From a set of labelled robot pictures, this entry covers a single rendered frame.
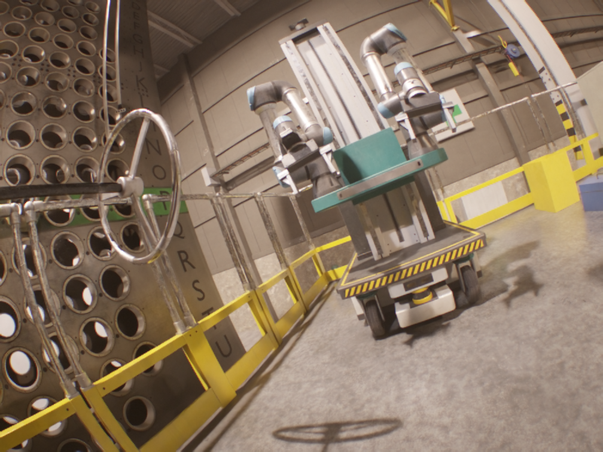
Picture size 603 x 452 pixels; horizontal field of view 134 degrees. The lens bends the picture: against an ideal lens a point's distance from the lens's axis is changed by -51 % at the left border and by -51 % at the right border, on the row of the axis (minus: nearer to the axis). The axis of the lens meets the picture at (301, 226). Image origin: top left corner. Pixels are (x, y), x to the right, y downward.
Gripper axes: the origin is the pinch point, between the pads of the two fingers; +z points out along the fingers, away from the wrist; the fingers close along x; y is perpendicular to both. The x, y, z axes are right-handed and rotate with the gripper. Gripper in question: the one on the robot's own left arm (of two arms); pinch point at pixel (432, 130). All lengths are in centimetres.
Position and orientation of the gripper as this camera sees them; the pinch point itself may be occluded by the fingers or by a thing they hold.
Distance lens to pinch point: 83.7
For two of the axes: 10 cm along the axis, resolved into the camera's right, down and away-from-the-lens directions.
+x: 8.8, -2.2, -4.3
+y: -4.8, -2.6, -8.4
